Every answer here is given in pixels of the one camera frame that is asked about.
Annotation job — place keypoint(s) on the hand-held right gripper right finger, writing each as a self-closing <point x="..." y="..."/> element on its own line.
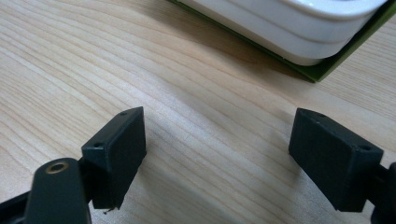
<point x="333" y="161"/>

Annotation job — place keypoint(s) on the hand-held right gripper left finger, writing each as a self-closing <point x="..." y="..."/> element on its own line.
<point x="116" y="161"/>

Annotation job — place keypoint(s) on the green mat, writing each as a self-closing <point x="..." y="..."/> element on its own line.
<point x="327" y="69"/>

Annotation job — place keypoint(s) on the white ceramic dish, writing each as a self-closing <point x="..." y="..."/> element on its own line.
<point x="289" y="28"/>

